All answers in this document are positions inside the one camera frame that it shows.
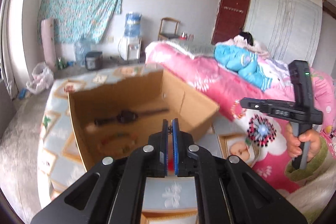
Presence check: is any right hand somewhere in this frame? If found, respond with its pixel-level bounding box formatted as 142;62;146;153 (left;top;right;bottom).
286;122;321;163

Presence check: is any fruit pattern bed sheet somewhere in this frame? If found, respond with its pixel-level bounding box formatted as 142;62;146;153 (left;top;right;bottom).
36;65;261;224

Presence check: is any brown cardboard box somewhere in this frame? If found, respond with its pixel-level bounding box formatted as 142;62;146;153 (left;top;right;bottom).
68;70;219;170

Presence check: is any blue child jacket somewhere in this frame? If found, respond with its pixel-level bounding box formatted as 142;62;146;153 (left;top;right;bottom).
214;44;272;92

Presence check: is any black wrist watch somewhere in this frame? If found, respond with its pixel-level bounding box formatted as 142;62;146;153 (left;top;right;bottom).
85;107;169;133

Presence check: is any white wardrobe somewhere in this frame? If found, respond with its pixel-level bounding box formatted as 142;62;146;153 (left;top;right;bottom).
244;0;323;64

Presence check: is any pink floral blanket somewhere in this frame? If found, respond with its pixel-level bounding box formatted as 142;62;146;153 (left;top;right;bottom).
145;42;335;193

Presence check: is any grey floral pillow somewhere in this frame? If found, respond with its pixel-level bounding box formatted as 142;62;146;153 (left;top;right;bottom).
163;39;215;59

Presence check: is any dark red door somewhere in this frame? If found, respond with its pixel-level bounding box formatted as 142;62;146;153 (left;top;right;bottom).
211;0;250;44

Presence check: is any black rice cooker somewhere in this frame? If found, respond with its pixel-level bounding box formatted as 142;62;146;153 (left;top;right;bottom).
85;51;103;71

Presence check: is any white plastic bag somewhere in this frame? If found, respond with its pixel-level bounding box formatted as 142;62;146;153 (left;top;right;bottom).
26;62;54;95

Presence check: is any water dispenser with bottle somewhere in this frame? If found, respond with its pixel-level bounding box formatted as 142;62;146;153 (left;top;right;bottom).
118;12;142;61

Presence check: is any wooden chair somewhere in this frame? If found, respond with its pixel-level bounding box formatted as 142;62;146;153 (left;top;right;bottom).
158;17;181;40

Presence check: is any grey window curtain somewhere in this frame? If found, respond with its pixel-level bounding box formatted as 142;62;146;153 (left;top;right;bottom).
1;0;19;100

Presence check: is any pink rolled mat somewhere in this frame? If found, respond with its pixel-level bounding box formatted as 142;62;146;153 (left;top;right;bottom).
41;17;58;72

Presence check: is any multicolour bead bracelet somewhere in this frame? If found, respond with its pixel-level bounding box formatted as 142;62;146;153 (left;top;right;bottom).
97;131;138;155

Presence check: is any teal floral wall cloth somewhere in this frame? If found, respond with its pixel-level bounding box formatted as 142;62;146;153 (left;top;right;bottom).
37;0;122;44

